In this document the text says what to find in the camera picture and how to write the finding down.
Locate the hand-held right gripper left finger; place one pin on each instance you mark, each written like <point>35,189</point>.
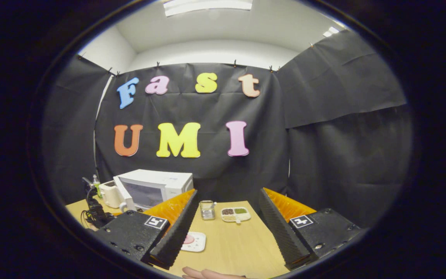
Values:
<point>176,232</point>

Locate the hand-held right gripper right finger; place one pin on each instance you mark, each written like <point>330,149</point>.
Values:
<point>279,232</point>

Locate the pink round food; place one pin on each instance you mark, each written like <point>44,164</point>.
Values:
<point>189,239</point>

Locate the white square plate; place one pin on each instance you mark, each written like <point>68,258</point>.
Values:
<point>198,244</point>

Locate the white microwave oven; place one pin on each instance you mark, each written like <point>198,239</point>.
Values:
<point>176,186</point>

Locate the white toaster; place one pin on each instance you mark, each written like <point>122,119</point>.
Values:
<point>108,193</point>

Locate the clear bottle with green label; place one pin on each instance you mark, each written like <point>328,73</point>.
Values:
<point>96,188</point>

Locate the white divided dish with beans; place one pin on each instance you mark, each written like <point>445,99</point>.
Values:
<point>235,214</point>

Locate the small ceiling light panel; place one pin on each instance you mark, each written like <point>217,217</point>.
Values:
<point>330,31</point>

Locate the long ceiling light panel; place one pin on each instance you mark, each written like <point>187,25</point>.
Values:
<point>207,6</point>

